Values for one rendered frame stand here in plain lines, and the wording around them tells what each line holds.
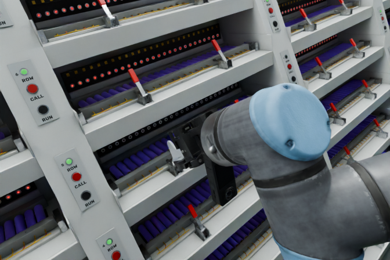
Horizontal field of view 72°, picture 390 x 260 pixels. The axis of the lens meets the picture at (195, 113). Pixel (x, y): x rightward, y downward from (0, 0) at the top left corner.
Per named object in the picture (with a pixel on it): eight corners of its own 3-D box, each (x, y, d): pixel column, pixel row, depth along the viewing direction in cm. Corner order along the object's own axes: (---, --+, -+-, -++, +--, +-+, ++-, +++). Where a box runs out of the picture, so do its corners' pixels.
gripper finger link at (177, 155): (166, 140, 62) (183, 133, 54) (178, 163, 62) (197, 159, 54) (155, 146, 60) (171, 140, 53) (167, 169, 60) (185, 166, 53)
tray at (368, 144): (403, 129, 129) (408, 104, 123) (339, 199, 99) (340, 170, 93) (358, 118, 144) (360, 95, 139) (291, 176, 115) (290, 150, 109)
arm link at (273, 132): (296, 180, 26) (259, 85, 27) (227, 181, 37) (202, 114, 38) (349, 148, 31) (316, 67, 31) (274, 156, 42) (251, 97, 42)
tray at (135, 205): (292, 117, 89) (291, 91, 85) (128, 228, 59) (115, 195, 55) (246, 104, 104) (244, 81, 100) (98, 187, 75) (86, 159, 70)
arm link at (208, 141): (273, 147, 42) (228, 179, 37) (253, 150, 46) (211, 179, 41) (246, 96, 42) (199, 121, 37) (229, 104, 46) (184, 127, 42)
